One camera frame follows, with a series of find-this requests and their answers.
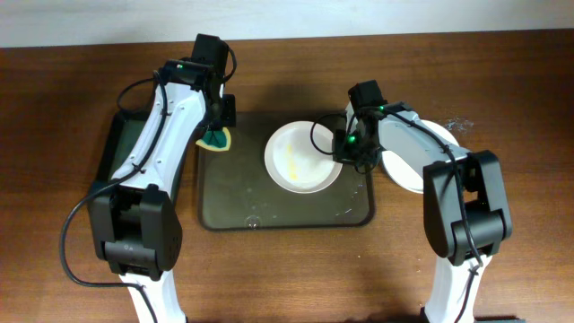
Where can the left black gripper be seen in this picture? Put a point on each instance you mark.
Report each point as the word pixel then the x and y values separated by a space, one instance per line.
pixel 230 117

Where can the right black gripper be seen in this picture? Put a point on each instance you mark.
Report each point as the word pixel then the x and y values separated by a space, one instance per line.
pixel 340 136

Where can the yellow green sponge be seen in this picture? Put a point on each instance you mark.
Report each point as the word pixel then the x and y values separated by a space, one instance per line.
pixel 215 140

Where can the white plate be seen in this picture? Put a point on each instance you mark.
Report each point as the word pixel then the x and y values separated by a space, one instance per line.
pixel 401 173

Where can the cream plate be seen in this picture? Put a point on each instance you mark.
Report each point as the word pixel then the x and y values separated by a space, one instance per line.
pixel 294 163

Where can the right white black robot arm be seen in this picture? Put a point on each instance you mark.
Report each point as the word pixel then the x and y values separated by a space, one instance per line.
pixel 465 208

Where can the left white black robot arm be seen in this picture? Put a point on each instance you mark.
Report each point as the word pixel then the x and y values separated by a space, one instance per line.
pixel 133 220

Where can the large dark plate tray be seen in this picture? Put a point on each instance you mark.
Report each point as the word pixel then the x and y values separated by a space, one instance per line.
pixel 237 193

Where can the small dark sponge tray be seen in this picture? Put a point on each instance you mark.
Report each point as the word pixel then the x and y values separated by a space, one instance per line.
pixel 123 134

